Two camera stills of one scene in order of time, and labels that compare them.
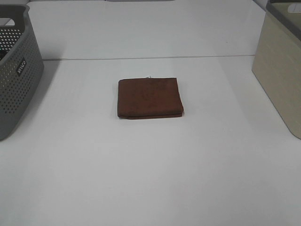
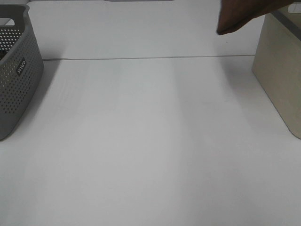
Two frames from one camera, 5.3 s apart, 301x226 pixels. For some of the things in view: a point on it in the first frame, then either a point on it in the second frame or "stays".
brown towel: x=149 y=98 → x=234 y=14
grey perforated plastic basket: x=21 y=67 stays
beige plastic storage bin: x=277 y=63 stays
